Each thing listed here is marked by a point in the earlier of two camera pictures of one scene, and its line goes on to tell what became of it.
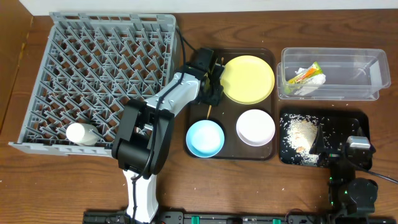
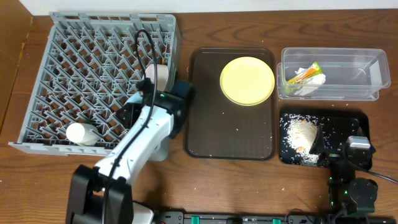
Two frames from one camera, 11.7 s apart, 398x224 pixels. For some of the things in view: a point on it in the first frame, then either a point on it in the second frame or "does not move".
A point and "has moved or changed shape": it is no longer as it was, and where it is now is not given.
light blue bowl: [204, 139] has moved or changed shape
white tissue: [312, 84] does not move
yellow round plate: [247, 79] does not move
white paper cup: [83, 134] does not move
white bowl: [255, 127] to [162, 75]
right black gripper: [330, 154] does not move
